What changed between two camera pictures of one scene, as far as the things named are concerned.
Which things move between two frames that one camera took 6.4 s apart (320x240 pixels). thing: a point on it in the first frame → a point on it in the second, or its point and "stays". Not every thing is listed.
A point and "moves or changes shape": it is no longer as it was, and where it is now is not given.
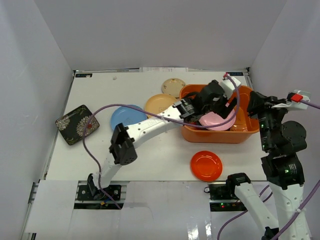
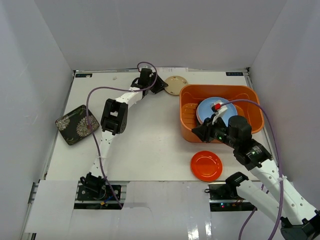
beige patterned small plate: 173,86 moves or changes shape
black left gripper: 224,105 → 155,83
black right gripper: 257,101 → 204,131
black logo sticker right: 235,73 stays
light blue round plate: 127,115 moves or changes shape
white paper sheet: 163,69 stays
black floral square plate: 72,125 stays
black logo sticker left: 83,75 stays
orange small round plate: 206,166 stays
